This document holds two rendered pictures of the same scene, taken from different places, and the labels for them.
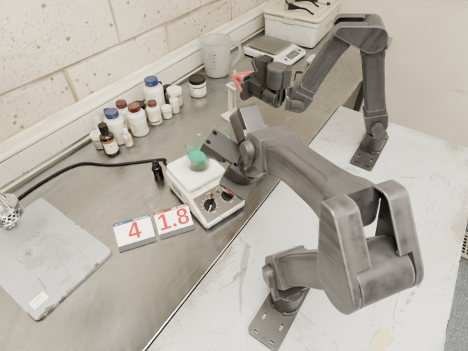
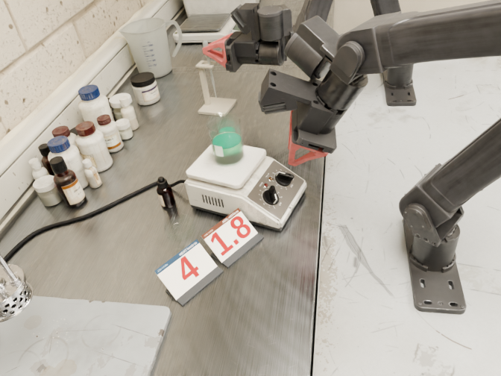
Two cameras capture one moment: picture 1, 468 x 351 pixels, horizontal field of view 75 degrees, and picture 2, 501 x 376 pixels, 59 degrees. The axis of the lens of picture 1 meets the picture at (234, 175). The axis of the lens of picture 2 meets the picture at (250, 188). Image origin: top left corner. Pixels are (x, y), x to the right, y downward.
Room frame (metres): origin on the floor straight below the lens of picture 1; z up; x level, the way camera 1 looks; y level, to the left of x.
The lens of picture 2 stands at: (-0.07, 0.30, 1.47)
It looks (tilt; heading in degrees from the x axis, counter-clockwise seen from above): 39 degrees down; 340
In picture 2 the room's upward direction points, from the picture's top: 8 degrees counter-clockwise
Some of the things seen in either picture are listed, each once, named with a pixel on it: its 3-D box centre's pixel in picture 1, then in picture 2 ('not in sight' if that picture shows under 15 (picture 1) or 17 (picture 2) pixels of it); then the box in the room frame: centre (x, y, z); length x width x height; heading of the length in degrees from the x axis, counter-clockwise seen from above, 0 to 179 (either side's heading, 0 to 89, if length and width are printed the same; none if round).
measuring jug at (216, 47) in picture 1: (219, 56); (154, 48); (1.29, 0.06, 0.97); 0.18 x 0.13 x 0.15; 87
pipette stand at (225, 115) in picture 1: (235, 102); (214, 86); (0.95, -0.01, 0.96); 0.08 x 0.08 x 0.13; 43
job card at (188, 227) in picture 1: (173, 221); (232, 236); (0.46, 0.15, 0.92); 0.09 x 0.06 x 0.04; 111
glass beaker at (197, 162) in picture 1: (198, 154); (226, 140); (0.60, 0.09, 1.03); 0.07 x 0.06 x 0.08; 169
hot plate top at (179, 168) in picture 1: (194, 169); (226, 163); (0.59, 0.11, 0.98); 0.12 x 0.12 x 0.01; 38
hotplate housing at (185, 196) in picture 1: (202, 184); (241, 183); (0.57, 0.09, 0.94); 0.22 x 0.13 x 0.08; 38
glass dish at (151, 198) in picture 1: (151, 198); (180, 227); (0.54, 0.23, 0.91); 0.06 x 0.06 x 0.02
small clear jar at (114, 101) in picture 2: (175, 96); (123, 109); (1.04, 0.23, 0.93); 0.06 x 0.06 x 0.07
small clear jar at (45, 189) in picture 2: (99, 139); (48, 191); (0.78, 0.44, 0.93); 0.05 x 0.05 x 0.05
